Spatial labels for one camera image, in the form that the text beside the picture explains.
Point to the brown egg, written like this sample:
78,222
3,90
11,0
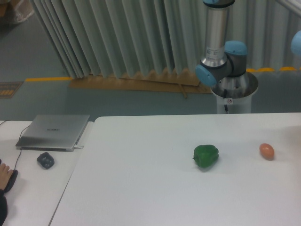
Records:
267,151

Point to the black sleeved forearm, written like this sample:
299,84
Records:
3,207

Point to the black computer mouse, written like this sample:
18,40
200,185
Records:
11,181

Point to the flat brown cardboard sheet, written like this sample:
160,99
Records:
184,82

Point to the person's hand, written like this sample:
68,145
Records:
5,175

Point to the silver closed laptop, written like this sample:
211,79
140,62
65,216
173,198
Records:
53,132

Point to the grey pleated curtain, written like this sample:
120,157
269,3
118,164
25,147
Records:
114,37

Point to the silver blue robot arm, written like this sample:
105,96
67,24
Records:
216,47

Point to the white usb plug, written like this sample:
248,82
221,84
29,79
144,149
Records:
78,147

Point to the small black puck device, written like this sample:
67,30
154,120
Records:
46,160

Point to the green bell pepper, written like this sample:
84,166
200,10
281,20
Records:
205,155

